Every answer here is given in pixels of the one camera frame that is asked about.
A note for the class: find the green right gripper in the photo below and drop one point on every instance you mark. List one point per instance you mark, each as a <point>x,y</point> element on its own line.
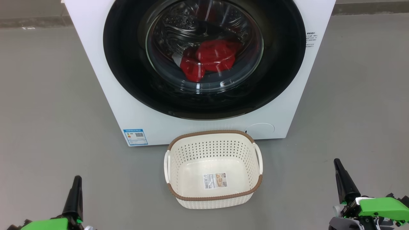
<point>380,209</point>

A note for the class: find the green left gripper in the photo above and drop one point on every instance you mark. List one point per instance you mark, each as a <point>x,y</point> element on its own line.
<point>44,224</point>

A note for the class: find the black round glass washer door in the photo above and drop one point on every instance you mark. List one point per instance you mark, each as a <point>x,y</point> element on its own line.
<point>127,80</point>

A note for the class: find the plain red garment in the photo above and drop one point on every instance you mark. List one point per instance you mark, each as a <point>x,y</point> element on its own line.
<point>217,56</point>

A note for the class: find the cream perforated basket brown rim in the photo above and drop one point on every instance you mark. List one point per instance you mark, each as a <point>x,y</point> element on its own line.
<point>191,153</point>

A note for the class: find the printed label sticker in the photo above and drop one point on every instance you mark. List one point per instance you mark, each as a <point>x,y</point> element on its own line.
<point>214,180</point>

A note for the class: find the white front-load washing machine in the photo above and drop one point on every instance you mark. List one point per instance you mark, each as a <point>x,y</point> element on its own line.
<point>96,64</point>

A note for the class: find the blue energy label sticker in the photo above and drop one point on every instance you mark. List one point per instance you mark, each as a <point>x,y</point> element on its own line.
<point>135,137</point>

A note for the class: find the round drain filter cover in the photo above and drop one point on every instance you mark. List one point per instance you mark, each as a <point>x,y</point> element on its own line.
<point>260,131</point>

